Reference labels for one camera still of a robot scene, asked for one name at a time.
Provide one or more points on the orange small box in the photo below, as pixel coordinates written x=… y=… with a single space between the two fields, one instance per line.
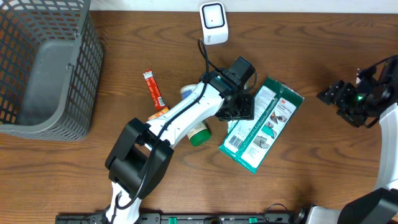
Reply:
x=159 y=113

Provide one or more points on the green lid jar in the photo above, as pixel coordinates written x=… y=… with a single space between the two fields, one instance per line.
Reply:
x=199 y=134

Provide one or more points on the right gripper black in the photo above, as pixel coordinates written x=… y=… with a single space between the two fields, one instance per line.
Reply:
x=339 y=92

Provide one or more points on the grey plastic mesh basket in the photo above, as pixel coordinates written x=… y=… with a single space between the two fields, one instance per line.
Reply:
x=51 y=61

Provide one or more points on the white barcode scanner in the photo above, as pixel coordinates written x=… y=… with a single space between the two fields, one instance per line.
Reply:
x=214 y=23

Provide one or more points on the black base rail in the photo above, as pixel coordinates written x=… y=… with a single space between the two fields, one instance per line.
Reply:
x=156 y=218

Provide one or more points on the green white package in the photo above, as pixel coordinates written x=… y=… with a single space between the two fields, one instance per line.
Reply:
x=248 y=142

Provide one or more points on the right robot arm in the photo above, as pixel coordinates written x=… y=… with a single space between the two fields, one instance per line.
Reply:
x=371 y=100

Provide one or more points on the red white small packet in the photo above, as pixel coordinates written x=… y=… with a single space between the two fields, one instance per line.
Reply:
x=154 y=90

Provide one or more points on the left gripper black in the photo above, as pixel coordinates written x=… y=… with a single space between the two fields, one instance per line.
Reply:
x=237 y=114

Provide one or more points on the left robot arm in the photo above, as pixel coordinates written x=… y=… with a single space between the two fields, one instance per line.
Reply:
x=142 y=153

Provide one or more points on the white jar blue label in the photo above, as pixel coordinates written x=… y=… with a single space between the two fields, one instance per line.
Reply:
x=187 y=90

